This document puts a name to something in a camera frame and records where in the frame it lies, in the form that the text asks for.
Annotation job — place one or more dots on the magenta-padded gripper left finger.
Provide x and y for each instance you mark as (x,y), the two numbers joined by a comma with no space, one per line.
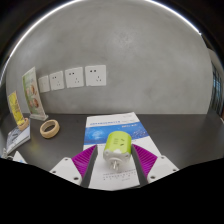
(71,168)

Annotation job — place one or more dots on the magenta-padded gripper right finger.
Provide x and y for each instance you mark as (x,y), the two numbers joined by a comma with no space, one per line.
(156,168)

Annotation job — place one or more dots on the beige tape roll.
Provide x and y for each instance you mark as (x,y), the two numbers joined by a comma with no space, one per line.
(42,131)

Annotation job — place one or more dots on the white and blue booklet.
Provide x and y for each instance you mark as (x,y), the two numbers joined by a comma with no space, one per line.
(111,125)

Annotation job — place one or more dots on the grey printed booklet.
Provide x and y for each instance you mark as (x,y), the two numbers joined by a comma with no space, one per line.
(16,138)

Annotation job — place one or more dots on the small card wooden-base stand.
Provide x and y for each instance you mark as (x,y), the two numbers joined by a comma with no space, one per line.
(16,108)

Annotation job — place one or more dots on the dark framed glass window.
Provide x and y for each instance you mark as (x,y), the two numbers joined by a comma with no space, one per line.
(216,90)

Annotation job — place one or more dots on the ceiling light strip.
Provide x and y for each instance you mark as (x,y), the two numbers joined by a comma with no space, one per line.
(33,28)

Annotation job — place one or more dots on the blank white wall plate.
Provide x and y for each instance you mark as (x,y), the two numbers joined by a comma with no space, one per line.
(44,84)

